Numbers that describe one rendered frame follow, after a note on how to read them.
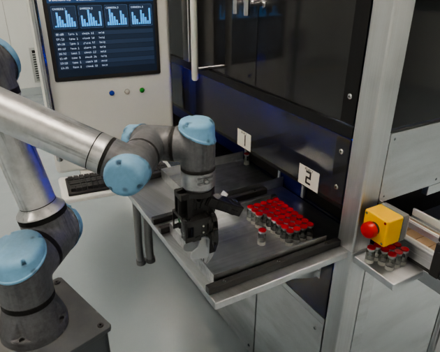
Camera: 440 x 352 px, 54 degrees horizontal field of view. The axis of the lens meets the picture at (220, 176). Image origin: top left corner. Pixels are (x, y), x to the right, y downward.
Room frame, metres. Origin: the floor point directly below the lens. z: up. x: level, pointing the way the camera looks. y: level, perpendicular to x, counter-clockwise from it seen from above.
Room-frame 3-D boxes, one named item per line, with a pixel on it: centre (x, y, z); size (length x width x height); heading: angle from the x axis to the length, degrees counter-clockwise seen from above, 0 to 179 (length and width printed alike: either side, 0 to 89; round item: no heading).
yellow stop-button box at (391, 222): (0.88, -0.40, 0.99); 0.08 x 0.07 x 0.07; 120
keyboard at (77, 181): (1.50, 0.39, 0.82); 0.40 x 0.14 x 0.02; 113
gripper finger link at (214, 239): (0.83, 0.02, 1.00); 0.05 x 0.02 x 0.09; 29
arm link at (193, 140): (0.84, 0.05, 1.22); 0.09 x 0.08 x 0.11; 82
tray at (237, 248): (0.99, -0.07, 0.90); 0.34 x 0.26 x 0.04; 119
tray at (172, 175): (1.34, 0.00, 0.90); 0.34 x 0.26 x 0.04; 120
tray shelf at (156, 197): (1.16, -0.03, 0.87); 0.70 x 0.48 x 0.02; 30
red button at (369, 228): (0.86, -0.36, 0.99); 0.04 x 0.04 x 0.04; 30
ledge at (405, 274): (0.89, -0.44, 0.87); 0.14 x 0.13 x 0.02; 120
